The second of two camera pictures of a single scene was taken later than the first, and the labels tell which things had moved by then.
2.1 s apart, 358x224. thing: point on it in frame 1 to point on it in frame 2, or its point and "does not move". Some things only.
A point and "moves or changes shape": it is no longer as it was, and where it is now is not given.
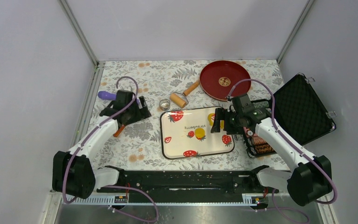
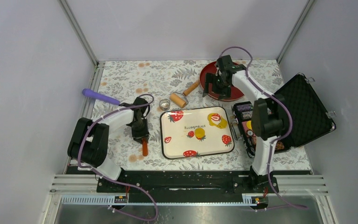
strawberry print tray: [186, 133] does not move
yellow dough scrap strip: [211, 121] does not move
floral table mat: [163, 84] does not move
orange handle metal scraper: [119, 130] to [145, 148]
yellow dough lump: [199, 133] does not move
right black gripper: [222, 114] to [211, 78]
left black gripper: [142, 113] to [138, 136]
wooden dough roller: [180, 98] does not move
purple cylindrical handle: [105, 95] moves or changes shape
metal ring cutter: [164, 104] does not move
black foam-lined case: [299, 112] does not move
